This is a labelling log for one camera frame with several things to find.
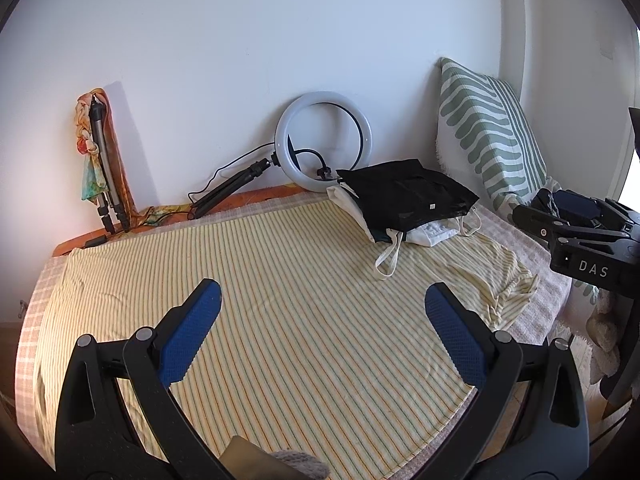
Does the black tripod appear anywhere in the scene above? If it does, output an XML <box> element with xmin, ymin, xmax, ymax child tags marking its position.
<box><xmin>192</xmin><ymin>158</ymin><xmax>281</xmax><ymax>220</ymax></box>

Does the white ring light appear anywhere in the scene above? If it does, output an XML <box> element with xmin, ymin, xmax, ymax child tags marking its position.
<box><xmin>275</xmin><ymin>91</ymin><xmax>373</xmax><ymax>195</ymax></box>

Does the yellow striped blanket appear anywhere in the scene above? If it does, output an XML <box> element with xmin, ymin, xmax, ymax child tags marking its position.
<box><xmin>32</xmin><ymin>192</ymin><xmax>541</xmax><ymax>466</ymax></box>

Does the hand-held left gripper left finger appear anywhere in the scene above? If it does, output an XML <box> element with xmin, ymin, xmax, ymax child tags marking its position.
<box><xmin>55</xmin><ymin>278</ymin><xmax>226</xmax><ymax>480</ymax></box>

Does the silver tripod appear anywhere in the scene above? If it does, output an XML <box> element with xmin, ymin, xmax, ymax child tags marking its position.
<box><xmin>89</xmin><ymin>95</ymin><xmax>132</xmax><ymax>233</ymax></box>

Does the orange printed bed sheet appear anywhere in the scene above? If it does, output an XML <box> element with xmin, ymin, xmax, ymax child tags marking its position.
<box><xmin>52</xmin><ymin>185</ymin><xmax>311</xmax><ymax>257</ymax></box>

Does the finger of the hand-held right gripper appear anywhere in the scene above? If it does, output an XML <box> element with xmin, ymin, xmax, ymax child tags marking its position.
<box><xmin>530</xmin><ymin>188</ymin><xmax>640</xmax><ymax>234</ymax></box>
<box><xmin>512</xmin><ymin>203</ymin><xmax>640</xmax><ymax>252</ymax></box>

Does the black garment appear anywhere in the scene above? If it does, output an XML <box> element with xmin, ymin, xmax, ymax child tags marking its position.
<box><xmin>336</xmin><ymin>158</ymin><xmax>479</xmax><ymax>231</ymax></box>

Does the grey knit cloth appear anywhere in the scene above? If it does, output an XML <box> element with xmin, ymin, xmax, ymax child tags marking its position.
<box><xmin>269</xmin><ymin>450</ymin><xmax>331</xmax><ymax>480</ymax></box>

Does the black cable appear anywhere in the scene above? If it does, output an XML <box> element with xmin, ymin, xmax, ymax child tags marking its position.
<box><xmin>187</xmin><ymin>144</ymin><xmax>335</xmax><ymax>211</ymax></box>

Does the white tote bag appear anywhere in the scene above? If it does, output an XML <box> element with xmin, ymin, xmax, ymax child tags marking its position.
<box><xmin>375</xmin><ymin>205</ymin><xmax>483</xmax><ymax>278</ymax></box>

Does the green striped pillow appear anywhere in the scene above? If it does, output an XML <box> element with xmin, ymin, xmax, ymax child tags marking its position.
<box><xmin>437</xmin><ymin>57</ymin><xmax>601</xmax><ymax>306</ymax></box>

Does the pink plaid bed cover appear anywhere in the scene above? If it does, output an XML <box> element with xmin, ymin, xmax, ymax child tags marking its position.
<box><xmin>15</xmin><ymin>187</ymin><xmax>573</xmax><ymax>480</ymax></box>

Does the cream white garment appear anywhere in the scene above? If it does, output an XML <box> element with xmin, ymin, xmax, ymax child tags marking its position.
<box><xmin>326</xmin><ymin>182</ymin><xmax>377</xmax><ymax>242</ymax></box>

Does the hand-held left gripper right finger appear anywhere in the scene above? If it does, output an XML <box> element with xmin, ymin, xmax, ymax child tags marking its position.
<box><xmin>424</xmin><ymin>282</ymin><xmax>591</xmax><ymax>480</ymax></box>

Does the tan flat object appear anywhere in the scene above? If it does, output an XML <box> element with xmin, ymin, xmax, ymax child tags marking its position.
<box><xmin>220</xmin><ymin>435</ymin><xmax>282</xmax><ymax>480</ymax></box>

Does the folded tripod with colourful scarf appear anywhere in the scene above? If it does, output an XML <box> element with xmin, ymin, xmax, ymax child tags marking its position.
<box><xmin>75</xmin><ymin>87</ymin><xmax>137</xmax><ymax>232</ymax></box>

